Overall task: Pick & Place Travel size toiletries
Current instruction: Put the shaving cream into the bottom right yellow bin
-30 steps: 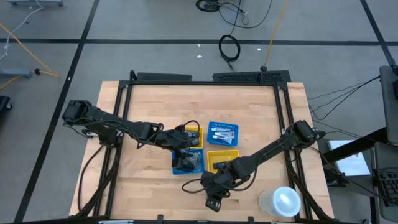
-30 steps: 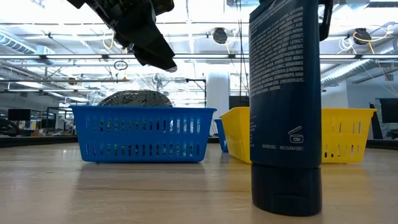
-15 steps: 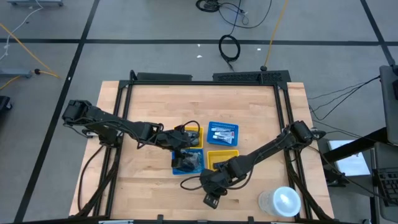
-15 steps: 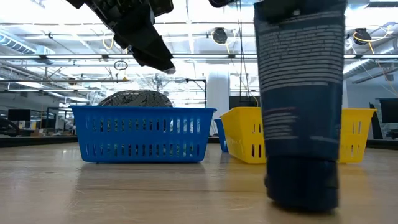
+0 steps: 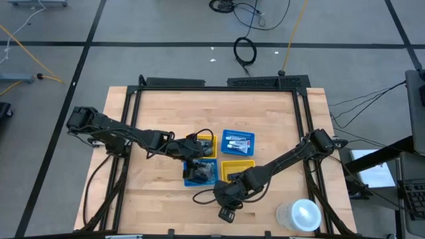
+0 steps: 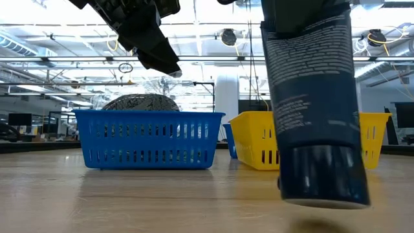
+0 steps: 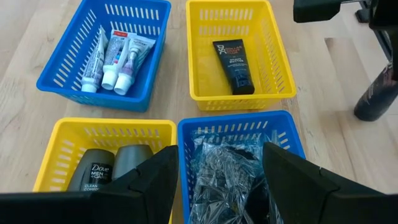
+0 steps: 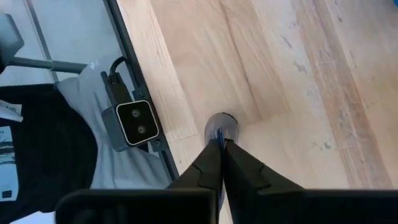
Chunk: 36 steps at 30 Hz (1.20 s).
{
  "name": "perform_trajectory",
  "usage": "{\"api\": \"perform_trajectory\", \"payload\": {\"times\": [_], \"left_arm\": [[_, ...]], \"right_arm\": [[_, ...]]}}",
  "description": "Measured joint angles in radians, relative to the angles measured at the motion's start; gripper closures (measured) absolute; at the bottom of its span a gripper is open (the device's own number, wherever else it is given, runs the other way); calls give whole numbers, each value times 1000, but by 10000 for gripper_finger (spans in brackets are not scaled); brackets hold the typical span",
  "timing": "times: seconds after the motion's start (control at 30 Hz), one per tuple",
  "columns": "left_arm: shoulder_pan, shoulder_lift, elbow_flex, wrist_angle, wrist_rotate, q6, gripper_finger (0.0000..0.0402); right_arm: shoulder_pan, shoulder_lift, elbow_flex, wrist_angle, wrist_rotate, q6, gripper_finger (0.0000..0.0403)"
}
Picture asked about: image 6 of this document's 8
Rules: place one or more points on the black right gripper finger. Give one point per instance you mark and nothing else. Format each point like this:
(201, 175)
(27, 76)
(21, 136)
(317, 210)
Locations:
(307, 13)

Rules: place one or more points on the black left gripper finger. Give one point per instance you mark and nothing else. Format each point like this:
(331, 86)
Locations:
(142, 29)
(161, 58)

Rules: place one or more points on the black bath puff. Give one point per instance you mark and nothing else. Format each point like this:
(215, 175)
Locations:
(142, 103)

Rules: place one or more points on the dark navy shower gel bottle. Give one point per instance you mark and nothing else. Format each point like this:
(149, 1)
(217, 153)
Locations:
(317, 113)

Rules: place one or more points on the black round ceiling fixture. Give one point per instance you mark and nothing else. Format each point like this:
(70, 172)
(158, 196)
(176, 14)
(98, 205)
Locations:
(229, 37)
(376, 37)

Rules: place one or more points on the grey overhead crossbar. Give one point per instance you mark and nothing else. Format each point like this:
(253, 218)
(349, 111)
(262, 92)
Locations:
(210, 58)

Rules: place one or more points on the white room pillar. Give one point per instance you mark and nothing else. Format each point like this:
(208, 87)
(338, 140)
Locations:
(226, 97)

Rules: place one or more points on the large blue slotted plastic basket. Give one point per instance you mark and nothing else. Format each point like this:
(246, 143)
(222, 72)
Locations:
(148, 144)

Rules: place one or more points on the black wide screen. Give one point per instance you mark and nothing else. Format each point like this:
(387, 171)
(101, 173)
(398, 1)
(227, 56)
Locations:
(249, 106)

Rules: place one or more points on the small blue plastic basket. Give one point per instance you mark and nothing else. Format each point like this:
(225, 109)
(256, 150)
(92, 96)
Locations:
(230, 142)

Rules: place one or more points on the yellow slotted plastic basket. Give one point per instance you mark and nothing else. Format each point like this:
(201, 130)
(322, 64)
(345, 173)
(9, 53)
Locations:
(246, 136)

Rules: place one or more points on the large black computer monitor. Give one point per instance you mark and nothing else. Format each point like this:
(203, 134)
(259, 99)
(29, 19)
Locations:
(406, 115)

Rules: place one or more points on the black upright panel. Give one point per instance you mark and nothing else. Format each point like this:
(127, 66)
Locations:
(390, 129)

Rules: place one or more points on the small black computer monitor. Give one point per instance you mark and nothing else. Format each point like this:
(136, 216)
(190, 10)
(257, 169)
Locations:
(19, 119)

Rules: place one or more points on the black round object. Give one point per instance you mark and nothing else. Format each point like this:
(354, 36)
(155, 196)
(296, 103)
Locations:
(9, 134)

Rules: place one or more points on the black thin stand frame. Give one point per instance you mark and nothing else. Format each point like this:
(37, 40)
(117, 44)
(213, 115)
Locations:
(203, 83)

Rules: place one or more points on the silver ventilation duct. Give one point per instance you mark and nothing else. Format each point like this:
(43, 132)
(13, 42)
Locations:
(372, 68)

